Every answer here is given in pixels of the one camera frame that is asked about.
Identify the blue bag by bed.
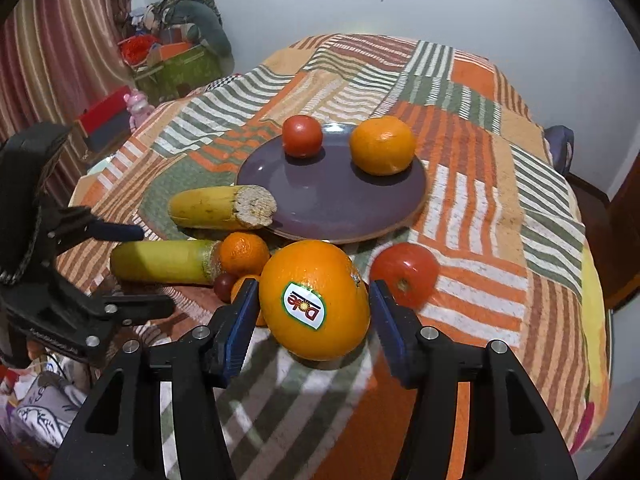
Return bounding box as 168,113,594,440
544,125,575,177

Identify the green box of clutter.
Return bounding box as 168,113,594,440
130,42,222,105

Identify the red tomato on plate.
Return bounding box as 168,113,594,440
281,115,323,158

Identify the red tomato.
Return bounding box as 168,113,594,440
369,243,440,311
281,115,323,158

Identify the small dark red fruit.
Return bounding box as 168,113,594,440
214,273,238,304

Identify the yellow-green sugarcane piece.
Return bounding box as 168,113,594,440
110,240,221,286

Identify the striped patchwork bedspread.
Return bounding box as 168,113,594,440
76,34,608,479

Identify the purple round plate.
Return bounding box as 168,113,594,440
236,122,427,245

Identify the small tangerine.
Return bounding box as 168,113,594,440
231,274,267,327
219,232,270,278

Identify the red and blue box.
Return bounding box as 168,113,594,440
76,86,131,153

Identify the striped red curtain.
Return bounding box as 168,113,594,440
0,0,138,206

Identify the orange on plate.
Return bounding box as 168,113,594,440
349,116,416,177

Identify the large orange with sticker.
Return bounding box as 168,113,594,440
259,240,370,362

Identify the yellow sugarcane piece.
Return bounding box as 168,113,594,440
167,185,278,231

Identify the pink toy figure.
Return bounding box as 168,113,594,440
124,89,155,132

